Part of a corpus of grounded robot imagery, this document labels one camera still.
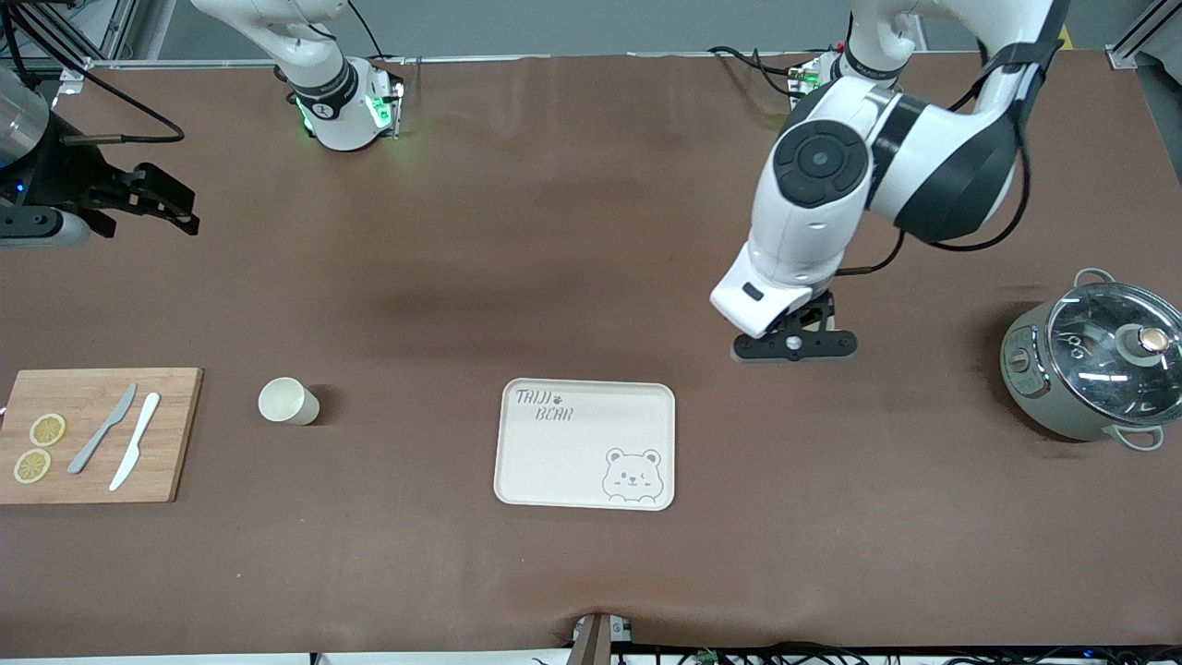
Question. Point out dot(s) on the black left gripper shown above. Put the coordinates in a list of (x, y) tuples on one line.
[(810, 316)]

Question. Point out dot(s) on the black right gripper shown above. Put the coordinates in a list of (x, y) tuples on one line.
[(61, 175)]

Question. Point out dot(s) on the white plastic cup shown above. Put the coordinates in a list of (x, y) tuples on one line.
[(300, 406)]

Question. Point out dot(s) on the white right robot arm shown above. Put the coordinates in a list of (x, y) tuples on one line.
[(332, 111)]

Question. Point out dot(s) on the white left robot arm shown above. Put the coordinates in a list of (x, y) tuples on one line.
[(813, 212)]

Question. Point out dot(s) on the cream tray with bear print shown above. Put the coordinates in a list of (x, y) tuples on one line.
[(554, 462)]

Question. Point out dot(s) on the grey plastic knife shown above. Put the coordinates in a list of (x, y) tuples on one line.
[(102, 429)]

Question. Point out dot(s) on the sage green electric cooking pot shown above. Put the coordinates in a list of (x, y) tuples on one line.
[(1034, 397)]

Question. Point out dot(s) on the white plastic knife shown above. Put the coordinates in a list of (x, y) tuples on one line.
[(136, 439)]

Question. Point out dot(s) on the yellow lemon slice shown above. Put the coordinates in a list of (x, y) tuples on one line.
[(32, 465), (47, 429)]

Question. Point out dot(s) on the bamboo cutting board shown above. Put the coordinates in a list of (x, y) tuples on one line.
[(175, 443)]

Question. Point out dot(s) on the glass pot lid with knob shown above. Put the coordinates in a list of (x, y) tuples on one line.
[(1090, 369)]

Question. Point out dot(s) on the silver table edge rail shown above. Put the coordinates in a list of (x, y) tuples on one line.
[(185, 64)]

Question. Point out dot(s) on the aluminium frame profile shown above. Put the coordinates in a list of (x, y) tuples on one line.
[(125, 18), (1140, 32)]

